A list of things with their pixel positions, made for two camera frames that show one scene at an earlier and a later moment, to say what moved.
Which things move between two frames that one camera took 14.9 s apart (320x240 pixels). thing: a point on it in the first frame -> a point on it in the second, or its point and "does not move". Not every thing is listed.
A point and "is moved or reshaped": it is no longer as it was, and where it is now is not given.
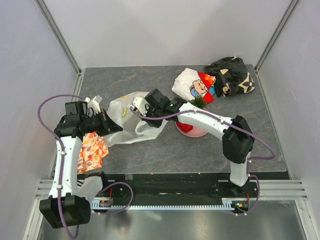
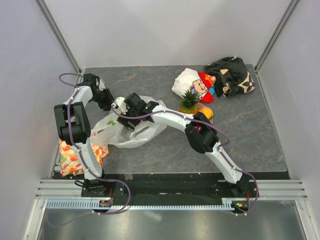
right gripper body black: (151, 112) -> (124, 121)
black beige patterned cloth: (232, 76) does not move
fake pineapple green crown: (198, 101) is moved or reshaped
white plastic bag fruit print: (134, 127) is moved or reshaped
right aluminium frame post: (289, 11) does not move
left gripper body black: (98, 123) -> (103, 98)
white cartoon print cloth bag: (190, 83) does not move
